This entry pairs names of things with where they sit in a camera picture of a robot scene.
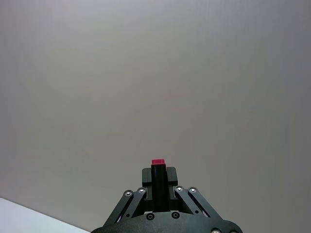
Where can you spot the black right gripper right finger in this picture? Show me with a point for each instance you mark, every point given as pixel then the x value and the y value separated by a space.
pixel 171 178

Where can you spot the white flat board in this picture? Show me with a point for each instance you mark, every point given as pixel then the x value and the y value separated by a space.
pixel 29 218

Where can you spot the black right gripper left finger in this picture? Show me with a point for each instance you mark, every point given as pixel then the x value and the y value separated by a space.
pixel 146 178

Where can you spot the black tool with red switch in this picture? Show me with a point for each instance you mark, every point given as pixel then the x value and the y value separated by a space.
pixel 159 184

